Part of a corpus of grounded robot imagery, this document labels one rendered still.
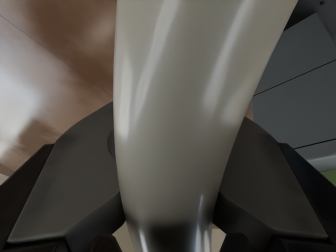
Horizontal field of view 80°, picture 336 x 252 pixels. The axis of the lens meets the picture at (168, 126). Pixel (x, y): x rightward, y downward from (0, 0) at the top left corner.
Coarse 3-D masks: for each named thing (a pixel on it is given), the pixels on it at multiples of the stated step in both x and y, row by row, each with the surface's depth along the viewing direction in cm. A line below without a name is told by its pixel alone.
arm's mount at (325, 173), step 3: (321, 171) 74; (324, 171) 73; (327, 171) 72; (330, 171) 71; (333, 171) 71; (324, 174) 72; (327, 174) 72; (330, 174) 71; (333, 174) 70; (327, 177) 71; (330, 177) 71; (333, 177) 70; (330, 180) 70; (333, 180) 69; (333, 183) 69
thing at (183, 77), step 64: (128, 0) 3; (192, 0) 2; (256, 0) 2; (128, 64) 3; (192, 64) 3; (256, 64) 3; (128, 128) 4; (192, 128) 3; (128, 192) 5; (192, 192) 4
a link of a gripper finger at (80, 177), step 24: (96, 120) 9; (72, 144) 8; (96, 144) 8; (48, 168) 7; (72, 168) 7; (96, 168) 7; (48, 192) 6; (72, 192) 6; (96, 192) 6; (24, 216) 5; (48, 216) 5; (72, 216) 5; (96, 216) 6; (120, 216) 6; (24, 240) 5; (48, 240) 5; (72, 240) 5
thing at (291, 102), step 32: (288, 32) 113; (320, 32) 97; (288, 64) 100; (320, 64) 87; (256, 96) 104; (288, 96) 90; (320, 96) 79; (288, 128) 82; (320, 128) 73; (320, 160) 69
